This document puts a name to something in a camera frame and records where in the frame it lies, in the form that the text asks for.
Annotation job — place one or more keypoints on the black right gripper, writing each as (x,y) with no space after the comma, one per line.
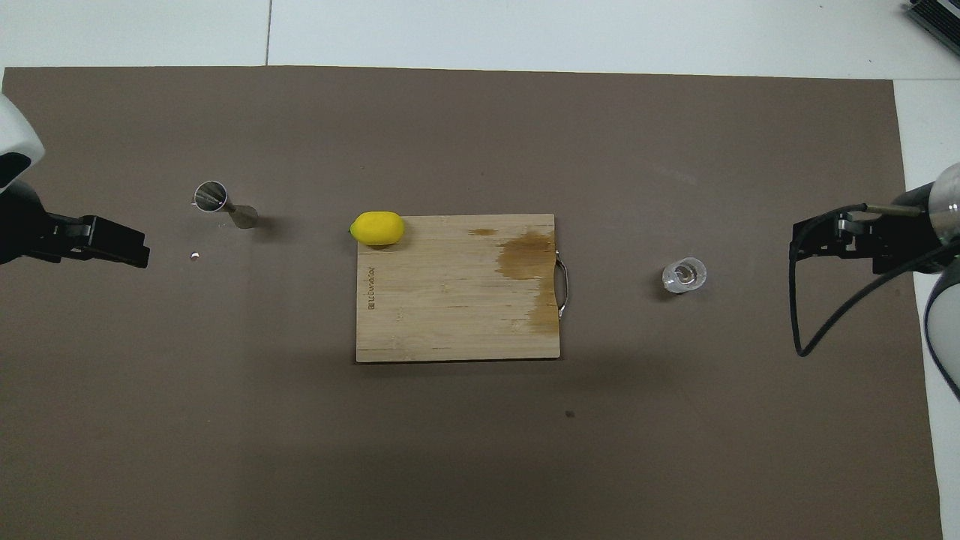
(900,244)

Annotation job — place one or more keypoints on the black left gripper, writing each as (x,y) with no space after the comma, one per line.
(34,232)

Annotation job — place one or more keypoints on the steel double jigger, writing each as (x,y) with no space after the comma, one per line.
(211,196)

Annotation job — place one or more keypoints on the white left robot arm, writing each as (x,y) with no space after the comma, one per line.
(15,135)

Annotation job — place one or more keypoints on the grey ribbed device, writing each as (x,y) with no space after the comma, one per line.
(937,16)

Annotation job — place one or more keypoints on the yellow lemon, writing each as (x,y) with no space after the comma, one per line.
(377,229)

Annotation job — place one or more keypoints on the wooden cutting board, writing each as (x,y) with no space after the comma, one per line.
(450,300)

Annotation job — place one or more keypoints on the brown table mat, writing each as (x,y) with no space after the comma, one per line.
(450,135)

